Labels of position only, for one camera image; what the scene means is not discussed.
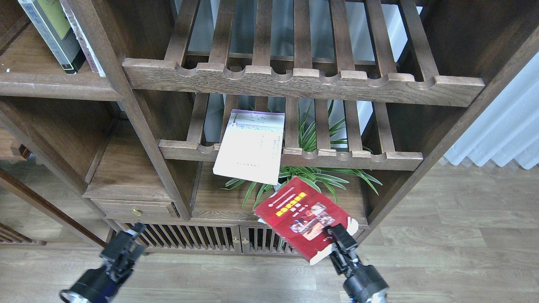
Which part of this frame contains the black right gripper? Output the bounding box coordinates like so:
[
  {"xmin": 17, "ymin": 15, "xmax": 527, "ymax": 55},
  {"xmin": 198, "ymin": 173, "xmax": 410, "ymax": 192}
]
[{"xmin": 323, "ymin": 226, "xmax": 389, "ymax": 303}]

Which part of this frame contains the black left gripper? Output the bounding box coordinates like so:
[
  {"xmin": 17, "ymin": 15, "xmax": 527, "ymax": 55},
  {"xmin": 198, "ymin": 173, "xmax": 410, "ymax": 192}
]
[{"xmin": 59, "ymin": 222, "xmax": 146, "ymax": 303}]

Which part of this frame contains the wooden furniture frame left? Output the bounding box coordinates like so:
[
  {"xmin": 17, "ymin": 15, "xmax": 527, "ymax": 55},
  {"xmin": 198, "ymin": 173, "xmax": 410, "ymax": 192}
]
[{"xmin": 1, "ymin": 128, "xmax": 115, "ymax": 250}]

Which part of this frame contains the white lavender paperback book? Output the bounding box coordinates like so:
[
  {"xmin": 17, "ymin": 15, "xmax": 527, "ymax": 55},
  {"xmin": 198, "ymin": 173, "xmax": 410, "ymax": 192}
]
[{"xmin": 213, "ymin": 109, "xmax": 285, "ymax": 185}]

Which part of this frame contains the white pleated curtain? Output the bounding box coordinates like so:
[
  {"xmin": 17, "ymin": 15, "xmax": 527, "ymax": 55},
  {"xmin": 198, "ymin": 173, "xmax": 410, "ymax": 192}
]
[{"xmin": 443, "ymin": 54, "xmax": 539, "ymax": 170}]

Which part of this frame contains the green spider plant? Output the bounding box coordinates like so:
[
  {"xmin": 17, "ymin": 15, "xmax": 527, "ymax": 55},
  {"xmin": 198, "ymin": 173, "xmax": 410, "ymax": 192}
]
[{"xmin": 220, "ymin": 100, "xmax": 383, "ymax": 210}]

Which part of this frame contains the red paperback book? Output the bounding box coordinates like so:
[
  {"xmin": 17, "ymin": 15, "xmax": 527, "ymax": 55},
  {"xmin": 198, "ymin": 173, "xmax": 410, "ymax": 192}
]
[{"xmin": 254, "ymin": 177, "xmax": 359, "ymax": 265}]

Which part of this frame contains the white upright book spine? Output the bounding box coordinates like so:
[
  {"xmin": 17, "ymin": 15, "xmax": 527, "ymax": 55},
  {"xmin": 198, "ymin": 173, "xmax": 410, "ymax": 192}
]
[{"xmin": 60, "ymin": 0, "xmax": 106, "ymax": 77}]

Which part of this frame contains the dark wooden bookshelf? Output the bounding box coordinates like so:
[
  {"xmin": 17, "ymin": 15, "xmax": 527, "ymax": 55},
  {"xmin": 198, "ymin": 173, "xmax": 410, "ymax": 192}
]
[{"xmin": 1, "ymin": 0, "xmax": 538, "ymax": 255}]

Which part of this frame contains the green grey black-edged book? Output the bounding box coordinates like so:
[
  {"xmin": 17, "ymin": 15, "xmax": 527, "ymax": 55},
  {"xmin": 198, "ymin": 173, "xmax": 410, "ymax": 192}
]
[{"xmin": 19, "ymin": 0, "xmax": 86, "ymax": 74}]

